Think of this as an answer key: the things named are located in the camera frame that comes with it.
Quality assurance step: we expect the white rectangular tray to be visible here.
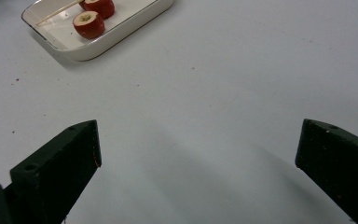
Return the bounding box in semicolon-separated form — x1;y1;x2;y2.
21;0;175;62

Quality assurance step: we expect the red hawthorn piece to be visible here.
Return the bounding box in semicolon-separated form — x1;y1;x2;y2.
79;0;116;20
72;10;106;40

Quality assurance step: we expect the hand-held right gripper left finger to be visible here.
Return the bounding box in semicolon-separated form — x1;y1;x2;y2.
4;119;103;224

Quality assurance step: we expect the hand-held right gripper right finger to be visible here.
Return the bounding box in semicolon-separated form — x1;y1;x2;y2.
295;119;358;224

